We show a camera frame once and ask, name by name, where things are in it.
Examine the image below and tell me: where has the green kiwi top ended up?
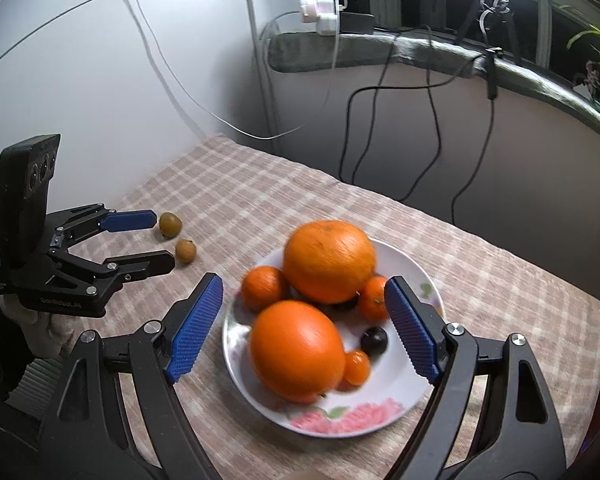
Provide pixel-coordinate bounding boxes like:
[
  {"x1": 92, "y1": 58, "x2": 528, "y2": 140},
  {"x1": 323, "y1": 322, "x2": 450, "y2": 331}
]
[{"x1": 158, "y1": 212, "x2": 183, "y2": 238}]

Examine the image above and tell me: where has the brown kiwi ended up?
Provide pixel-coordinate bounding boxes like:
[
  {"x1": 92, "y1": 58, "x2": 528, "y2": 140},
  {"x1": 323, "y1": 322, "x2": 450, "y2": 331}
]
[{"x1": 174, "y1": 240, "x2": 197, "y2": 266}]

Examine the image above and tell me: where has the mandarin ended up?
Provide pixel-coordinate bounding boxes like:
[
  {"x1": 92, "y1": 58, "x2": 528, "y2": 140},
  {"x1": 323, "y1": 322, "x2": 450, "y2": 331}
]
[
  {"x1": 358, "y1": 275, "x2": 389, "y2": 323},
  {"x1": 240, "y1": 266, "x2": 291, "y2": 312}
]

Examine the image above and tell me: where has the dark plum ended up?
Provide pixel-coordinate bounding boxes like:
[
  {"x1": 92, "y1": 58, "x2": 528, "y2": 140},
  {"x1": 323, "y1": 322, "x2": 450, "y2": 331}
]
[{"x1": 360, "y1": 326, "x2": 388, "y2": 358}]

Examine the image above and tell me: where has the small kumquat orange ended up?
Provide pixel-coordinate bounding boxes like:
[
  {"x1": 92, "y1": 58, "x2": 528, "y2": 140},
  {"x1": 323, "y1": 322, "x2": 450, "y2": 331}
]
[{"x1": 343, "y1": 350, "x2": 372, "y2": 387}]

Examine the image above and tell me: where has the large orange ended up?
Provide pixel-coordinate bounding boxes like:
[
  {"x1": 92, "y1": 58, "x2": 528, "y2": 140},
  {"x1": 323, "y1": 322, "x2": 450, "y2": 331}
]
[
  {"x1": 283, "y1": 220, "x2": 377, "y2": 304},
  {"x1": 249, "y1": 300, "x2": 346, "y2": 404}
]

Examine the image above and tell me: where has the gloved left hand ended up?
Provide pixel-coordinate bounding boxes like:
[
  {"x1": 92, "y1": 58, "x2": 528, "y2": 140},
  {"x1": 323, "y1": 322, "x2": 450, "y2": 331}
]
[{"x1": 0, "y1": 295, "x2": 76, "y2": 359}]

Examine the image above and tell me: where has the checkered beige tablecloth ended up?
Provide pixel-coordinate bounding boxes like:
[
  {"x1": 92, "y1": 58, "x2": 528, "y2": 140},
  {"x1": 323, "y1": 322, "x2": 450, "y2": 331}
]
[{"x1": 44, "y1": 133, "x2": 600, "y2": 480}]

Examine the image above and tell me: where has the white refrigerator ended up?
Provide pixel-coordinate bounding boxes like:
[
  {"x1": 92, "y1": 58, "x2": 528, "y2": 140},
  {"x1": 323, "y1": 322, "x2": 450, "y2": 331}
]
[{"x1": 0, "y1": 0, "x2": 266, "y2": 208}]

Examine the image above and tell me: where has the white power strip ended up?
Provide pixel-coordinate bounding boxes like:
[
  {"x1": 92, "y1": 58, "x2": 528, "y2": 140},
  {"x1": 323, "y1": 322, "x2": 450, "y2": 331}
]
[{"x1": 299, "y1": 0, "x2": 340, "y2": 36}]

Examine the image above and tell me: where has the grey windowsill cloth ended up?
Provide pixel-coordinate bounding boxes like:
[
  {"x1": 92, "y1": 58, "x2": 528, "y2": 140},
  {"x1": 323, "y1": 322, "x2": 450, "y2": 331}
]
[{"x1": 266, "y1": 32, "x2": 600, "y2": 135}]

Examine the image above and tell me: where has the black power adapter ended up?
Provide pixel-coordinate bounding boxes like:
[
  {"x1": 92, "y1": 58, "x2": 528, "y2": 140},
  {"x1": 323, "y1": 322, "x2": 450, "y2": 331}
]
[{"x1": 340, "y1": 11, "x2": 375, "y2": 35}]

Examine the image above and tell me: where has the small purple flower plant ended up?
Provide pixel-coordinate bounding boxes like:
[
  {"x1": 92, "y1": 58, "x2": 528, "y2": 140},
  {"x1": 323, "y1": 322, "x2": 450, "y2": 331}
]
[{"x1": 572, "y1": 60, "x2": 600, "y2": 101}]

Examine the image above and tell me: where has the white cable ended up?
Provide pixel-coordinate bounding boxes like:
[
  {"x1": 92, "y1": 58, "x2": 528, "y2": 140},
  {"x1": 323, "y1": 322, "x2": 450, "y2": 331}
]
[{"x1": 126, "y1": 0, "x2": 349, "y2": 141}]

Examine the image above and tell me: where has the black cable middle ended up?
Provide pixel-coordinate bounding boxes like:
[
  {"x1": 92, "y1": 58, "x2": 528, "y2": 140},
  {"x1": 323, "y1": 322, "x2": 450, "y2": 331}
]
[{"x1": 362, "y1": 27, "x2": 444, "y2": 202}]

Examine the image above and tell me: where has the black cable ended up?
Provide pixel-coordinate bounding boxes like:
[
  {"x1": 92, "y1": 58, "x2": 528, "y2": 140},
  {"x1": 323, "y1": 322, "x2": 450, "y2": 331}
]
[
  {"x1": 450, "y1": 96, "x2": 496, "y2": 226},
  {"x1": 337, "y1": 34, "x2": 484, "y2": 187},
  {"x1": 362, "y1": 27, "x2": 444, "y2": 202}
]

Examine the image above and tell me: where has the black cable right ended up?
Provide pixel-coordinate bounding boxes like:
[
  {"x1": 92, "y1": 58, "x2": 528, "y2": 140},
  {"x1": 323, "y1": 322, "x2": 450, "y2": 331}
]
[{"x1": 450, "y1": 96, "x2": 496, "y2": 226}]

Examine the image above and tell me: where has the black cable left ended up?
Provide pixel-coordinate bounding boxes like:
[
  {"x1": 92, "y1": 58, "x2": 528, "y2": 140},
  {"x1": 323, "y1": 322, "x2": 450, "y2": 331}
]
[{"x1": 337, "y1": 34, "x2": 484, "y2": 187}]

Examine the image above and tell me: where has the ring light stand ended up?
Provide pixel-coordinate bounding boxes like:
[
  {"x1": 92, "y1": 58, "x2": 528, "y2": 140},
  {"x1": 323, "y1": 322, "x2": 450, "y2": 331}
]
[{"x1": 454, "y1": 0, "x2": 522, "y2": 103}]

